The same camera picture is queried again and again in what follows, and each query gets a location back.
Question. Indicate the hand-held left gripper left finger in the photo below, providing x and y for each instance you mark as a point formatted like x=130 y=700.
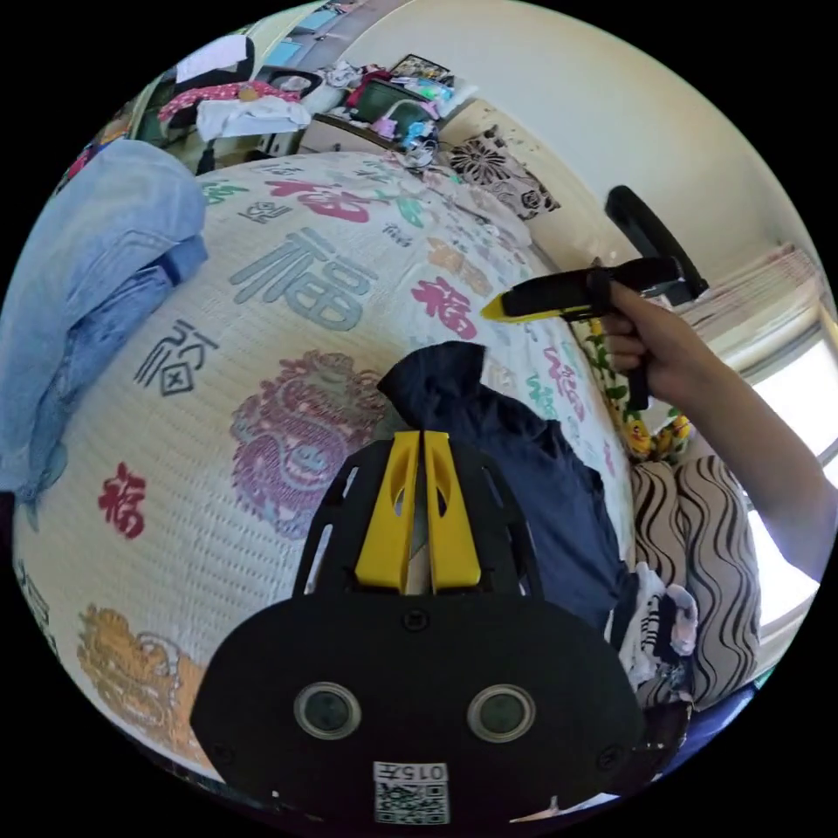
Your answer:
x=387 y=524

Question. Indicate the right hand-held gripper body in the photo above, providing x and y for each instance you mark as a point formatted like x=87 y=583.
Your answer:
x=556 y=296

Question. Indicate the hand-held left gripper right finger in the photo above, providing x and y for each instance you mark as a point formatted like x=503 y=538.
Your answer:
x=454 y=530

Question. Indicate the black short sleeve shirt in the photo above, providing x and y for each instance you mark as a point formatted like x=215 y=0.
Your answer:
x=524 y=471

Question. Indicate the person's right forearm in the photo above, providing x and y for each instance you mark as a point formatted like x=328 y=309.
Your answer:
x=759 y=432

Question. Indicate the person's right hand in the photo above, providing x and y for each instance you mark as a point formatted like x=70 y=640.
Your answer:
x=655 y=340

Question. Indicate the black floral patterned pillow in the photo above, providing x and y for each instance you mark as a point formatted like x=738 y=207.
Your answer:
x=504 y=173

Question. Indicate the pink striped curtain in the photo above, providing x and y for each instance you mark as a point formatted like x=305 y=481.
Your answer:
x=753 y=294

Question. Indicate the black and white garment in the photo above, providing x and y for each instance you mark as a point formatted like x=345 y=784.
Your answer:
x=655 y=622

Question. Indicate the cluttered desk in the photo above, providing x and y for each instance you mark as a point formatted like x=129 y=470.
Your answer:
x=386 y=111

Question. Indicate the person's body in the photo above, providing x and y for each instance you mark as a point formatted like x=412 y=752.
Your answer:
x=707 y=563

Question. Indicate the window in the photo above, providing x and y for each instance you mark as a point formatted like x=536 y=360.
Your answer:
x=795 y=393

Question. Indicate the chair draped with clothes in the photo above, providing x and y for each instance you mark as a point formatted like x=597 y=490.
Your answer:
x=242 y=98

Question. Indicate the pile of clothes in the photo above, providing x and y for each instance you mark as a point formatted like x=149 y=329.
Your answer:
x=85 y=275

